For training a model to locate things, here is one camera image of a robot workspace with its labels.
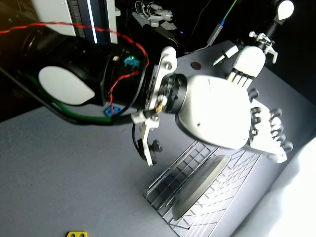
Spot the white plate with dark rim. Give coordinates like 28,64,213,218
171,154,232,220

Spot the white column with blue strip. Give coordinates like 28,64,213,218
32,0,121,45

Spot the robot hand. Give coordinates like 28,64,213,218
175,74,294,164
212,39,267,88

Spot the green cable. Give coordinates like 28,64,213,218
223,0,239,22

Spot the grey table cloth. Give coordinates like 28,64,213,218
0,40,316,237

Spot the black power brick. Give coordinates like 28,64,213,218
155,26,178,45

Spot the silver wire dish rack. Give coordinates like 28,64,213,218
144,140,263,232

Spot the white spare robot part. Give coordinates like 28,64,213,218
132,0,177,28

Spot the grey adapter with blue plug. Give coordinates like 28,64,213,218
206,18,227,45

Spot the blue pentagon block with holes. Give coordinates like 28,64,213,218
103,105,123,117

